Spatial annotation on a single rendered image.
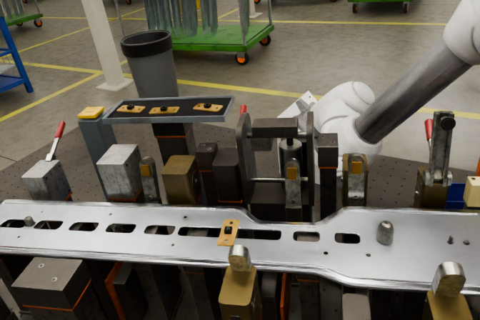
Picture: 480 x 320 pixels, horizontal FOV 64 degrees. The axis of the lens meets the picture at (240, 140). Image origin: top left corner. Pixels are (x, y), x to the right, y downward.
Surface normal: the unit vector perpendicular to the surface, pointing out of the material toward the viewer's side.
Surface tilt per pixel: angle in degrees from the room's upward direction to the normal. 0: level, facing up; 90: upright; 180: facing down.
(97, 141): 90
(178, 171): 0
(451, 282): 102
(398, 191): 0
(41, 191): 90
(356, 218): 0
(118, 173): 90
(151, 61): 93
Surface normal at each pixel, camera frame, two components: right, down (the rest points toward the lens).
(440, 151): -0.19, 0.37
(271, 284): -0.11, -0.86
